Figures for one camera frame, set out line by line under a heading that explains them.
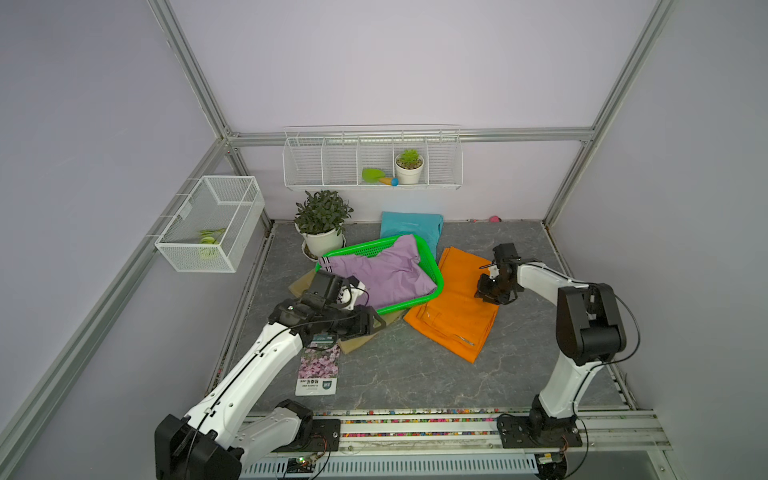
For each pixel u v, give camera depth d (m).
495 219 1.24
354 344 0.86
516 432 0.74
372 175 1.01
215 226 0.83
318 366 0.85
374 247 0.99
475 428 0.76
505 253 0.82
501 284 0.83
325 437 0.73
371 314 0.67
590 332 0.50
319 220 0.96
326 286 0.59
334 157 0.97
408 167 0.91
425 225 1.17
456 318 0.92
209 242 0.74
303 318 0.52
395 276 0.97
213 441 0.38
